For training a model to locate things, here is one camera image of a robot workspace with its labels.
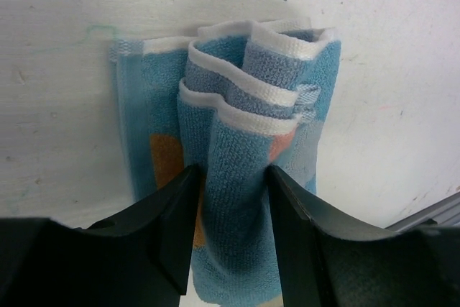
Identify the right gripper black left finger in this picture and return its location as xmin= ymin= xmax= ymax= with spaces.
xmin=1 ymin=165 xmax=201 ymax=306

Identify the aluminium mounting rail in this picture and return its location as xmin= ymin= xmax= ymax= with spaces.
xmin=387 ymin=192 xmax=460 ymax=232

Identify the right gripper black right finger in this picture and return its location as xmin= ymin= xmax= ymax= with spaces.
xmin=265 ymin=166 xmax=459 ymax=306

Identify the light blue patterned cloth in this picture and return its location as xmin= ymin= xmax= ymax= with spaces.
xmin=109 ymin=19 xmax=341 ymax=306

